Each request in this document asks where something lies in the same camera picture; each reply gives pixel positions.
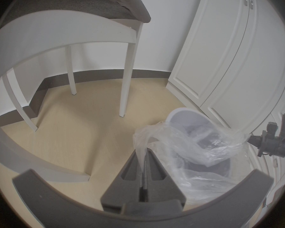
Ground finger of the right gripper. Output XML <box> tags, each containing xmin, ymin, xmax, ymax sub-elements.
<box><xmin>248</xmin><ymin>134</ymin><xmax>260</xmax><ymax>145</ymax></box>

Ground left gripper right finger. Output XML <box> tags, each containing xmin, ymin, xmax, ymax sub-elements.
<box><xmin>144</xmin><ymin>150</ymin><xmax>186</xmax><ymax>206</ymax></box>

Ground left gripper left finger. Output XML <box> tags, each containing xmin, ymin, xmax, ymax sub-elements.
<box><xmin>100</xmin><ymin>149</ymin><xmax>144</xmax><ymax>210</ymax></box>

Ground clear plastic bag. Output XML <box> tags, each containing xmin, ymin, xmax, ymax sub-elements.
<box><xmin>133</xmin><ymin>121</ymin><xmax>251</xmax><ymax>205</ymax></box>

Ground grey trash bin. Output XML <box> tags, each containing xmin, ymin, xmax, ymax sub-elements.
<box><xmin>167</xmin><ymin>107</ymin><xmax>231</xmax><ymax>177</ymax></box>

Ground white wardrobe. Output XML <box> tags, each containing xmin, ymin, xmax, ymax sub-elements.
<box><xmin>166</xmin><ymin>0</ymin><xmax>285</xmax><ymax>199</ymax></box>

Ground white chair with grey cushions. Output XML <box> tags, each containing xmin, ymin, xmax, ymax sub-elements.
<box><xmin>0</xmin><ymin>0</ymin><xmax>152</xmax><ymax>182</ymax></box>

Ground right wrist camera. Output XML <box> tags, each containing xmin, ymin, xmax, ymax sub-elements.
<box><xmin>266</xmin><ymin>122</ymin><xmax>279</xmax><ymax>137</ymax></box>

